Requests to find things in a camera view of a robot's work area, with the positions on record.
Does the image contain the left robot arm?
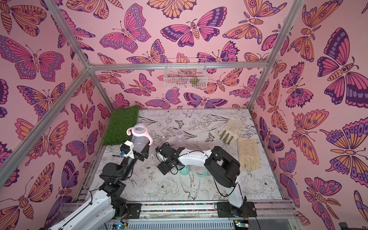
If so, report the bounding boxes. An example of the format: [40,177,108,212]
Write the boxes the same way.
[43,141,151,230]

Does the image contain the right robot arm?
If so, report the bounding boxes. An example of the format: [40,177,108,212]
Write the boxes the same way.
[155,142,244,208]

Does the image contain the clear baby bottle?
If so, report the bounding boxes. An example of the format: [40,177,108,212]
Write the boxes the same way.
[175,129,186,148]
[131,124,150,153]

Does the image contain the green artificial grass mat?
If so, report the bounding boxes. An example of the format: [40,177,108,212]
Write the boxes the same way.
[103,106,140,146]

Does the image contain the beige glove green fingers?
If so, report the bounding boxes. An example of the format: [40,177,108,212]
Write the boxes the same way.
[219,117,244,145]

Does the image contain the mint bottle cap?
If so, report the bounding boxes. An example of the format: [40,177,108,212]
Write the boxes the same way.
[179,165,190,176]

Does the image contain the white wire basket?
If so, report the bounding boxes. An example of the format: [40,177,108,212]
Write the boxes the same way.
[162,58,208,90]

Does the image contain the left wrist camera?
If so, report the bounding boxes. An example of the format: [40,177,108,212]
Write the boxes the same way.
[119,140,135,159]

